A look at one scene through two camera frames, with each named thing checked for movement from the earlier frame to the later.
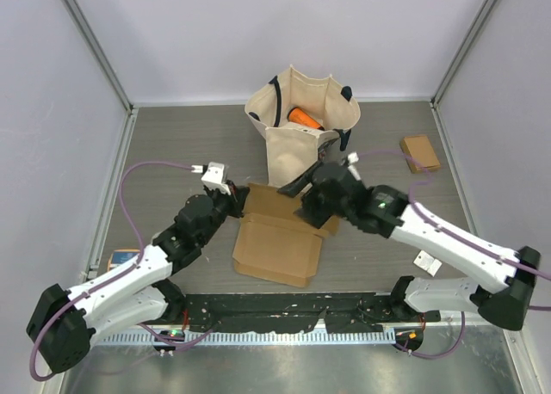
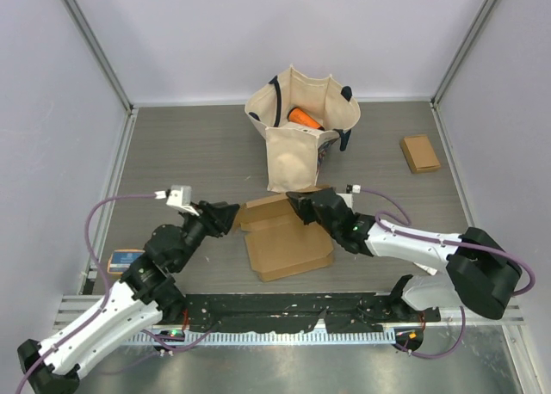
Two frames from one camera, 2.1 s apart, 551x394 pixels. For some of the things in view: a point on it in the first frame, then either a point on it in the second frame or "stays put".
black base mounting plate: x=301 y=314 stays put
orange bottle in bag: x=297 y=115 stays put
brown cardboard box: x=419 y=154 stays put
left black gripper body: x=225 y=205 to x=195 y=226
